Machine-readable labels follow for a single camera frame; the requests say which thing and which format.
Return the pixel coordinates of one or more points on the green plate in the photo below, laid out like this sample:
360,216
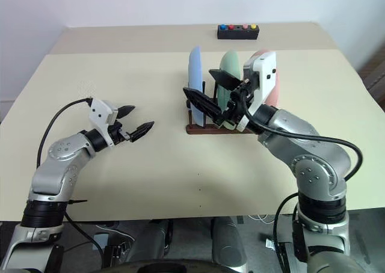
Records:
230,62

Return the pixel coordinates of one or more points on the brown wooden dish rack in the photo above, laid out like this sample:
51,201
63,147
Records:
198,130

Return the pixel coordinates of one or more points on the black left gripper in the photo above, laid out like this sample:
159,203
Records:
116,133

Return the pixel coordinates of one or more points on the blue plate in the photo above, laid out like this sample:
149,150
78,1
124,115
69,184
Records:
195,71

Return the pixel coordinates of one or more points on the pink plate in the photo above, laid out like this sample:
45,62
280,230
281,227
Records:
276,95

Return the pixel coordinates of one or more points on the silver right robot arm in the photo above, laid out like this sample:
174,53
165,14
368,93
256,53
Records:
300,143

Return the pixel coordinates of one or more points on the black button box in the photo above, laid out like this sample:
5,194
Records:
237,34

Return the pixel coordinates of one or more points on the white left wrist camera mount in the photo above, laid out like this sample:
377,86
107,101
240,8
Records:
99,110

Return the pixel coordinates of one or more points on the dark round disc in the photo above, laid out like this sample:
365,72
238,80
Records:
180,266

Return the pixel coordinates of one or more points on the dark rounded shape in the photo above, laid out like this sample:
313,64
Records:
228,240
156,237

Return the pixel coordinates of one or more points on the metal table foot caster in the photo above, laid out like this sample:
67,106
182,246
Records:
271,244

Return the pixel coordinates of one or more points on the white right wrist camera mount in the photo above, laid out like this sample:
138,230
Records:
266,71

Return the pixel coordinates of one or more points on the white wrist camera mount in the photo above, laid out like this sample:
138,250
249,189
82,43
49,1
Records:
99,110
266,71

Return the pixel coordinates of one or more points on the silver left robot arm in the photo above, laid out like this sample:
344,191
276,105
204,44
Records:
57,170

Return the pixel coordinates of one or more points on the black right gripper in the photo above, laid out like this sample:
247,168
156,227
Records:
237,103

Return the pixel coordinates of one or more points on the beige table mat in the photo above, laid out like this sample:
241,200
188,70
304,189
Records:
150,179

